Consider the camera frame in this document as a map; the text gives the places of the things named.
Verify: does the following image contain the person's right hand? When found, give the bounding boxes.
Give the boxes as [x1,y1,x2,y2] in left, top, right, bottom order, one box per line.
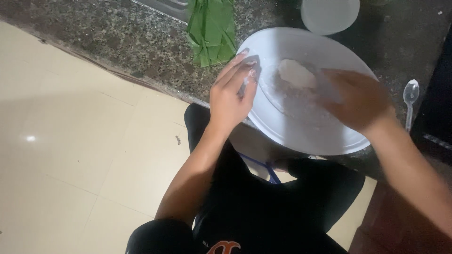
[315,68,397,137]

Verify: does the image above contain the person's left hand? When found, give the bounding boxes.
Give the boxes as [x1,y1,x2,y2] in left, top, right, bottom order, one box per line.
[209,49,261,132]

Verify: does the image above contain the white dough lump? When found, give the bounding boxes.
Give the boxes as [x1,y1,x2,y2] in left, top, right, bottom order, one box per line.
[277,59,319,89]

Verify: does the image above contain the large white bowl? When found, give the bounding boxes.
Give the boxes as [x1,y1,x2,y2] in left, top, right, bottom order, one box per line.
[236,28,380,156]

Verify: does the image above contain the stack of green leaf pieces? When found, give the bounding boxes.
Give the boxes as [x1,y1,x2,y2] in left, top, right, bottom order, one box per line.
[186,0,238,68]

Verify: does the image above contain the white round container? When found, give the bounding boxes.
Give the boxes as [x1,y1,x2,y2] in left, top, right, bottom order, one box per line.
[301,0,361,36]

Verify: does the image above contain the clear plastic spoon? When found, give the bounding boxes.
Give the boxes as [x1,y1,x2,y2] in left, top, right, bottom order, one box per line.
[403,79,420,133]

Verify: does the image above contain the steel sink rim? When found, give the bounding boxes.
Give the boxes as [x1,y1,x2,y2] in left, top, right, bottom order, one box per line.
[130,0,192,25]

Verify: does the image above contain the black trousers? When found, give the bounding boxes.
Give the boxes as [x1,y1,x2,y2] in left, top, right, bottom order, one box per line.
[184,102,366,234]

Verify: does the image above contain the black appliance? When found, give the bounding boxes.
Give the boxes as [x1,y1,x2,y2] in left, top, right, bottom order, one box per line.
[411,33,452,163]

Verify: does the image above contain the brown wooden cabinet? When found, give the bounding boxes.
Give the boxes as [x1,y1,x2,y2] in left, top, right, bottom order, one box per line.
[348,176,452,254]

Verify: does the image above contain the black shirt orange print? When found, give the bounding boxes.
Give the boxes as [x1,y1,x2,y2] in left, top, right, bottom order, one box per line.
[125,173,351,254]

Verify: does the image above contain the blue strap sandal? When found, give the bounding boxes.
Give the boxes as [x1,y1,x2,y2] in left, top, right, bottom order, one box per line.
[238,152,283,185]

